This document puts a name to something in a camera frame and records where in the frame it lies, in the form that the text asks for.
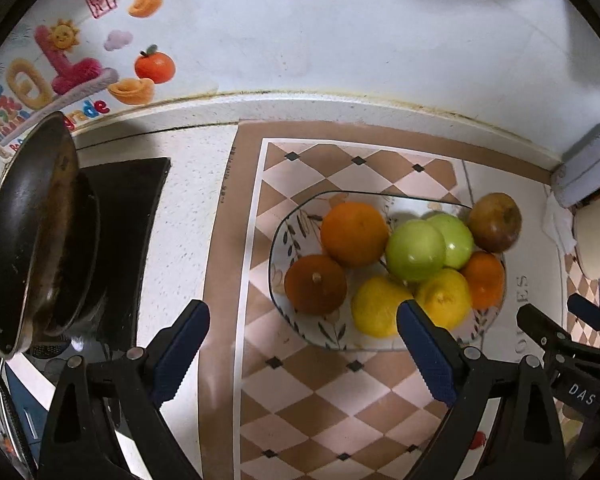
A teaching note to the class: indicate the colourful wall sticker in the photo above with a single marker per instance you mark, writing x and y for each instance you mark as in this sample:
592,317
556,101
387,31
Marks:
80,70

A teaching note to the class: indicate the olive brown round pear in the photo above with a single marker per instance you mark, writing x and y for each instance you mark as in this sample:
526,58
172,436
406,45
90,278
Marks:
495,222

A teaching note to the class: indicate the checkered brown table mat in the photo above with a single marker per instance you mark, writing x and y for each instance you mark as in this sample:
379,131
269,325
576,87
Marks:
305,410

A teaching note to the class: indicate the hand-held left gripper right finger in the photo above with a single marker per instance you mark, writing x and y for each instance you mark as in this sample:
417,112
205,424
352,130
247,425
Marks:
427,355

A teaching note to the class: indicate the yellow lemon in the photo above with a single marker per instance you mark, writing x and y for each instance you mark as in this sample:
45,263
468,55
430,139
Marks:
447,297
380,307

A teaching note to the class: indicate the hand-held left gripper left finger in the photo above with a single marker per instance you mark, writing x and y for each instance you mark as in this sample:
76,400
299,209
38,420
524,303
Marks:
180,355

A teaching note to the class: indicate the reddish brown round pear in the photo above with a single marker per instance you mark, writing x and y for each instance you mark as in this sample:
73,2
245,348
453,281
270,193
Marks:
315,284

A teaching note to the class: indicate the green apple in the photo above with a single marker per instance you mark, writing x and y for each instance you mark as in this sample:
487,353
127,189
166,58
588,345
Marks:
414,251
460,242

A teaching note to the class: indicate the white tissue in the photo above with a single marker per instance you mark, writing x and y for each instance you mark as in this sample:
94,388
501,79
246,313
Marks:
560,230

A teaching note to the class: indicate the orange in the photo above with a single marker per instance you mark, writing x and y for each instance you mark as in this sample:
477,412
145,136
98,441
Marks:
486,280
355,234

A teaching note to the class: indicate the floral oval plate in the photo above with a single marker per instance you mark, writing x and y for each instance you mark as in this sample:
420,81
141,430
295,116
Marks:
300,230

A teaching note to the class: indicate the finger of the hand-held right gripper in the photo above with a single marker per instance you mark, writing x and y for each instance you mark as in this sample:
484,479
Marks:
586,308
542,327

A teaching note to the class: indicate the black glass gas stove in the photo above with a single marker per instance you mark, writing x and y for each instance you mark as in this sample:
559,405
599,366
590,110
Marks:
125,220

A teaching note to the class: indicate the red cherry tomato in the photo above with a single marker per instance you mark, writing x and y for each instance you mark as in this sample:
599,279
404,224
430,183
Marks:
478,440

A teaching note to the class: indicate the blue cabinet front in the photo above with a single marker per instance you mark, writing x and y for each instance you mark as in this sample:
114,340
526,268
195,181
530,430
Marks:
22,400

